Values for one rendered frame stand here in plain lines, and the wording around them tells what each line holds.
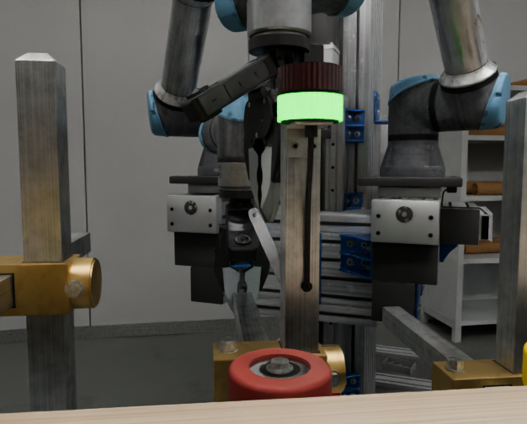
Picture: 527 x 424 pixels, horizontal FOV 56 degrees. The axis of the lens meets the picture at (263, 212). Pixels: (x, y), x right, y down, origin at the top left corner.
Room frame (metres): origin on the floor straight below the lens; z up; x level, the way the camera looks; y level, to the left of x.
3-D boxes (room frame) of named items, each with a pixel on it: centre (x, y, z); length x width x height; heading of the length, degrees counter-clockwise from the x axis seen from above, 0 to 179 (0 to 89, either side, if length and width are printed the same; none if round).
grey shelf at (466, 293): (3.20, -1.57, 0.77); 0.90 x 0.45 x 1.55; 100
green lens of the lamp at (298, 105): (0.46, -0.04, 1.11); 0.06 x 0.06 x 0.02
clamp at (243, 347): (0.50, -0.02, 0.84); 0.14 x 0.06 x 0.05; 96
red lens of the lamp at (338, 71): (0.46, -0.04, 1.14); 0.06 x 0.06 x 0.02
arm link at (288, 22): (0.59, -0.02, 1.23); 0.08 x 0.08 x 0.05
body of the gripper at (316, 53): (0.59, -0.03, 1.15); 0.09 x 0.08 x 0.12; 116
